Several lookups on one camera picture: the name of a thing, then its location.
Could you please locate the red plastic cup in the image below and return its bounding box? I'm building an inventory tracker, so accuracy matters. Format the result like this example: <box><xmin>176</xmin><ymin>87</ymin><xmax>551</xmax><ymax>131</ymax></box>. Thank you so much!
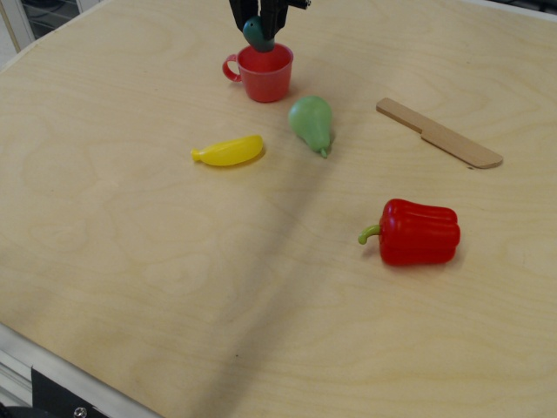
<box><xmin>222</xmin><ymin>44</ymin><xmax>294</xmax><ymax>103</ymax></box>

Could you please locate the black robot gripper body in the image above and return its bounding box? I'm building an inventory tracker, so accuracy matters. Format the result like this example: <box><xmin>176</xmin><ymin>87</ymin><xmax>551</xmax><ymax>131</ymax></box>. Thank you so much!
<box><xmin>288</xmin><ymin>0</ymin><xmax>312</xmax><ymax>9</ymax></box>

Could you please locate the aluminium table frame rail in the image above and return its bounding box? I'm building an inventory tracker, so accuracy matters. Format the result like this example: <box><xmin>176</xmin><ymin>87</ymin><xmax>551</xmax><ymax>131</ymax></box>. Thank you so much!
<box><xmin>1</xmin><ymin>325</ymin><xmax>157</xmax><ymax>417</ymax></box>

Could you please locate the red toy bell pepper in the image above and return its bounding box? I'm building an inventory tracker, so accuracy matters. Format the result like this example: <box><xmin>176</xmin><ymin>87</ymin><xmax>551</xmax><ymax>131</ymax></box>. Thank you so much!
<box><xmin>358</xmin><ymin>199</ymin><xmax>460</xmax><ymax>266</ymax></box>

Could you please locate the dark green toy cucumber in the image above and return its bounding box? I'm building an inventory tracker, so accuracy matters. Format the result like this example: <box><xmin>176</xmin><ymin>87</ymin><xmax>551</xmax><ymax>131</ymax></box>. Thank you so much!
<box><xmin>242</xmin><ymin>16</ymin><xmax>275</xmax><ymax>53</ymax></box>

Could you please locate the black metal bracket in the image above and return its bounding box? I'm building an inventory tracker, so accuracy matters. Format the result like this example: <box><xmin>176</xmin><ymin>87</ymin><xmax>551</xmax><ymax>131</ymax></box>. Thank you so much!
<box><xmin>31</xmin><ymin>368</ymin><xmax>108</xmax><ymax>418</ymax></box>

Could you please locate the yellow toy banana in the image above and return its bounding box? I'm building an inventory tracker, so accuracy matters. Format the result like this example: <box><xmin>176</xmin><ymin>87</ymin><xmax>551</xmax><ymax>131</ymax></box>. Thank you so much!
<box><xmin>191</xmin><ymin>135</ymin><xmax>264</xmax><ymax>167</ymax></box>

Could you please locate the light green toy pear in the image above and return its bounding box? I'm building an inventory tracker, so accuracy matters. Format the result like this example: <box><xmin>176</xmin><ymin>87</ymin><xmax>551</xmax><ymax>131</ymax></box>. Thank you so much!
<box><xmin>288</xmin><ymin>96</ymin><xmax>332</xmax><ymax>158</ymax></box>

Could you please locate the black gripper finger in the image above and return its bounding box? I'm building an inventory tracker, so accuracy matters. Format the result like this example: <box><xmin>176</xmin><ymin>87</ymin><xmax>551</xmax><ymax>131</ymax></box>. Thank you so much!
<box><xmin>260</xmin><ymin>0</ymin><xmax>289</xmax><ymax>40</ymax></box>
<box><xmin>229</xmin><ymin>0</ymin><xmax>259</xmax><ymax>31</ymax></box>

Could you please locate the wooden toy knife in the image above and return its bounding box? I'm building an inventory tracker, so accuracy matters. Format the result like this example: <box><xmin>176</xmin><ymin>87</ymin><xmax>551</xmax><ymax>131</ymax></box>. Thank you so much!
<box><xmin>376</xmin><ymin>98</ymin><xmax>503</xmax><ymax>169</ymax></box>

